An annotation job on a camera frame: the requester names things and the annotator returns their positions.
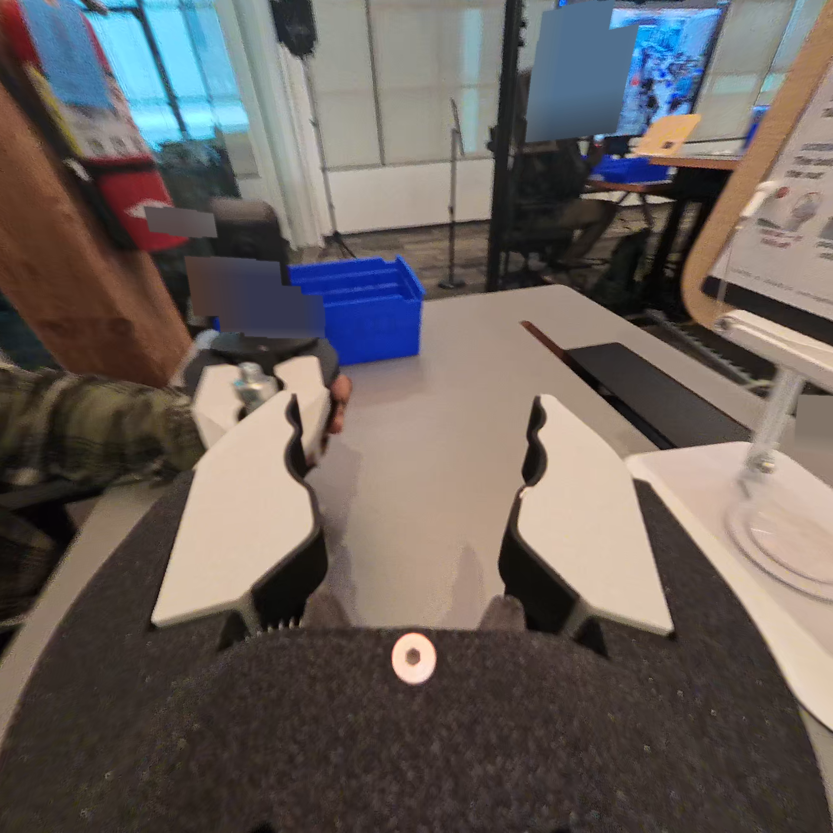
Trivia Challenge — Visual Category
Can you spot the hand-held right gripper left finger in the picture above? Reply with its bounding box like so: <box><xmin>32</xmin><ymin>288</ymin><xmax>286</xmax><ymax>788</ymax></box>
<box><xmin>151</xmin><ymin>392</ymin><xmax>328</xmax><ymax>637</ymax></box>

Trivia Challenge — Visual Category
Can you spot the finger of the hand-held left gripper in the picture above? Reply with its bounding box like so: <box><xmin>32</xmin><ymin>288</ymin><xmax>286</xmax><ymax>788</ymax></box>
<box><xmin>192</xmin><ymin>364</ymin><xmax>247</xmax><ymax>450</ymax></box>
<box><xmin>273</xmin><ymin>357</ymin><xmax>334</xmax><ymax>466</ymax></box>

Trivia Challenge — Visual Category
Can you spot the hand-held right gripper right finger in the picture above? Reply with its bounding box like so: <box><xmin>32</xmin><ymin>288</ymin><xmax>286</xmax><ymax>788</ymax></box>
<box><xmin>498</xmin><ymin>394</ymin><xmax>675</xmax><ymax>640</ymax></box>

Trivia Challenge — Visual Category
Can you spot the silver hex bolt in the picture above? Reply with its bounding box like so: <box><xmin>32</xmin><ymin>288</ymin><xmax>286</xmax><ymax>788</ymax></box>
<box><xmin>233</xmin><ymin>362</ymin><xmax>279</xmax><ymax>415</ymax></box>

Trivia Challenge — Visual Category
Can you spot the blue plastic parts bin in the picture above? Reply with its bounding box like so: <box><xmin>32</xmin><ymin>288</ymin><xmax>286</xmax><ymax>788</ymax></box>
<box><xmin>286</xmin><ymin>256</ymin><xmax>427</xmax><ymax>367</ymax></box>

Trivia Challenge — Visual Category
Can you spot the person's left hand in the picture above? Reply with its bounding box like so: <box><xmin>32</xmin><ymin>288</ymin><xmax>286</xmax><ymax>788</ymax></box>
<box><xmin>325</xmin><ymin>374</ymin><xmax>354</xmax><ymax>436</ymax></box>

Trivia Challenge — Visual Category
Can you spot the white tablet stand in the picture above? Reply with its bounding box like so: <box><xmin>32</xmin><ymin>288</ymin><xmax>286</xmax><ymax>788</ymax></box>
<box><xmin>625</xmin><ymin>309</ymin><xmax>833</xmax><ymax>730</ymax></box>

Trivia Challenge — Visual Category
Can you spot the black rectangular table panel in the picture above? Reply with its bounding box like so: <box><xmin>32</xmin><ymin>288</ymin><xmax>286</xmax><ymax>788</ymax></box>
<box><xmin>566</xmin><ymin>343</ymin><xmax>752</xmax><ymax>450</ymax></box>

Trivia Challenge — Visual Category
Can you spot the wooden pillar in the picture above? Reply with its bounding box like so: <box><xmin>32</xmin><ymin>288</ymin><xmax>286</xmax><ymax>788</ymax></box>
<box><xmin>0</xmin><ymin>85</ymin><xmax>193</xmax><ymax>388</ymax></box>

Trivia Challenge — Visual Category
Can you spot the black microphone stand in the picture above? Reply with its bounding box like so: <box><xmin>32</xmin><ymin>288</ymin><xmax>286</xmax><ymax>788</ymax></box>
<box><xmin>439</xmin><ymin>98</ymin><xmax>468</xmax><ymax>290</ymax></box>

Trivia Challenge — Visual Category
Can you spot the dark backpack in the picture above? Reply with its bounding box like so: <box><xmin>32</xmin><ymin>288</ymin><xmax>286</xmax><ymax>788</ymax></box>
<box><xmin>595</xmin><ymin>231</ymin><xmax>652</xmax><ymax>307</ymax></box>

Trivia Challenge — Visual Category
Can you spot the black light panel on stand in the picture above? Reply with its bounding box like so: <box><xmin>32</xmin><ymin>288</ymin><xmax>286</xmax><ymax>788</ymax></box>
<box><xmin>270</xmin><ymin>0</ymin><xmax>355</xmax><ymax>258</ymax></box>

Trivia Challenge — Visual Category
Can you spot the wooden desk with black legs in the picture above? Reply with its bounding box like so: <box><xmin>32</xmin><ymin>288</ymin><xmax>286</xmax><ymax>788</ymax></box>
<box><xmin>586</xmin><ymin>153</ymin><xmax>739</xmax><ymax>294</ymax></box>

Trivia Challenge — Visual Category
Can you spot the wooden instruction board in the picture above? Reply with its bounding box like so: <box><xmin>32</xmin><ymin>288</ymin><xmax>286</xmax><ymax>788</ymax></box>
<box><xmin>682</xmin><ymin>26</ymin><xmax>833</xmax><ymax>333</ymax></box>

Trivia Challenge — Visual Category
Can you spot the small wooden tablet board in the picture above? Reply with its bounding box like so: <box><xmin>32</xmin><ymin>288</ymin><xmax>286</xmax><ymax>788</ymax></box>
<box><xmin>634</xmin><ymin>114</ymin><xmax>702</xmax><ymax>157</ymax></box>

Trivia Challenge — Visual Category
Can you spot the red wall-mounted box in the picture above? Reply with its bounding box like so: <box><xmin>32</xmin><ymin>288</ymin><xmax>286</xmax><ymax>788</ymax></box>
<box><xmin>98</xmin><ymin>156</ymin><xmax>190</xmax><ymax>251</ymax></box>

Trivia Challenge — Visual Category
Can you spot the black metal post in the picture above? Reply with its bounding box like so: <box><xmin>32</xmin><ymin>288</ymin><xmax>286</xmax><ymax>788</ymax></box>
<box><xmin>487</xmin><ymin>0</ymin><xmax>528</xmax><ymax>292</ymax></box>

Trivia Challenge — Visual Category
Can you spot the large wall display screen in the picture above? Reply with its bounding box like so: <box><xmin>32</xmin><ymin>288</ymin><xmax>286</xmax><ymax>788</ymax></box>
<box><xmin>615</xmin><ymin>0</ymin><xmax>730</xmax><ymax>138</ymax></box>

